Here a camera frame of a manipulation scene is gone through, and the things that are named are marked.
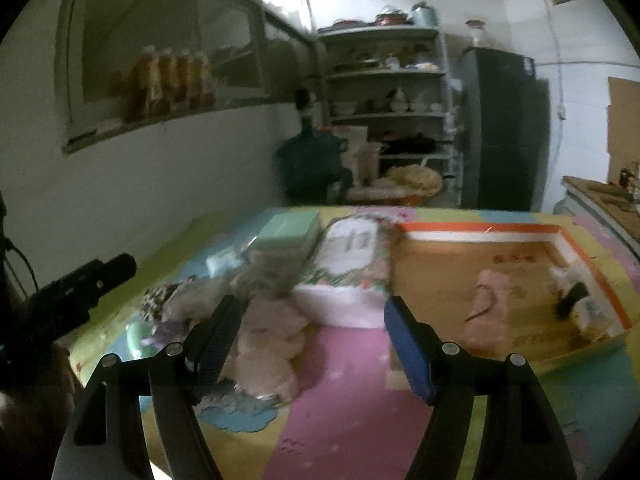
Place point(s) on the white plastic packet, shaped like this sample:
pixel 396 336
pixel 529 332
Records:
pixel 350 245

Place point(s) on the white shelf rack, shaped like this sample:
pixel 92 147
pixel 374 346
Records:
pixel 385 75

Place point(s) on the grey plush toy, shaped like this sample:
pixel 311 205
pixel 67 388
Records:
pixel 265 270

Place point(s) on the blue doily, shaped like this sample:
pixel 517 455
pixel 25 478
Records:
pixel 240 412

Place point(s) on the green round item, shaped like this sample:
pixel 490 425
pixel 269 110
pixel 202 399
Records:
pixel 132 335

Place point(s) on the leopard print plush toy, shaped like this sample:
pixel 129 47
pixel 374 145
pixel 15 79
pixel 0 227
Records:
pixel 155 297

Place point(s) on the mint green box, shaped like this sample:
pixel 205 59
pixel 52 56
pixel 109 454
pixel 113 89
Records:
pixel 290 230

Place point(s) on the wooden counter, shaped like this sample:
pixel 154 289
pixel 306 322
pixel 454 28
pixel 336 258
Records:
pixel 605 205

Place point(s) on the white floral box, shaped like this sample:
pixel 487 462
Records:
pixel 340 310

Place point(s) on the white vase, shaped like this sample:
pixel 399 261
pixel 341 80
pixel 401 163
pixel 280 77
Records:
pixel 475 32

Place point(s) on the water jug pump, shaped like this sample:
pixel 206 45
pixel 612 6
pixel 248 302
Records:
pixel 305 105

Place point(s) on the beige teddy bear purple dress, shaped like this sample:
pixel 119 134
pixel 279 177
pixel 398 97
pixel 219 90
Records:
pixel 270 355

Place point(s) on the colourful foam mat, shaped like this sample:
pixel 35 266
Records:
pixel 340 400

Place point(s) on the red pot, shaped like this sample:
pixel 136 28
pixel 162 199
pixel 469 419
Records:
pixel 390 17

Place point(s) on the basket with cream cloth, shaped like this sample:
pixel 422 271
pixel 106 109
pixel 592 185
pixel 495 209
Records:
pixel 410 180

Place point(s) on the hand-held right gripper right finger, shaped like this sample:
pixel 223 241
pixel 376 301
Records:
pixel 407 350

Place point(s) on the cardboard box with orange rim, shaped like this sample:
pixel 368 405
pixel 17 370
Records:
pixel 440 270

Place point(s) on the cardboard sheet on wall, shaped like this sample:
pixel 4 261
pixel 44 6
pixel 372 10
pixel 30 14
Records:
pixel 622 120

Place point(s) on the dark refrigerator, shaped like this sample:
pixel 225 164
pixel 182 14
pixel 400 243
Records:
pixel 500 135

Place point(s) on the glass-fronted wall cabinet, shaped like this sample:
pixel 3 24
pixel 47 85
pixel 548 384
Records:
pixel 115 25

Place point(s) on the blue water jug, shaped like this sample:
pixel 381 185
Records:
pixel 310 165

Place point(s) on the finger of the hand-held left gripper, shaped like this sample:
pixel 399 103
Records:
pixel 95 275

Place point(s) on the black and white plush toy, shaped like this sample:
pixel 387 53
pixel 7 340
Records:
pixel 575 300

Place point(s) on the teal pot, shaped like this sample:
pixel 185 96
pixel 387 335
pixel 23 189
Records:
pixel 425 15

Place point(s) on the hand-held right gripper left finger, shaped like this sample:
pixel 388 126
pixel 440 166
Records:
pixel 220 340

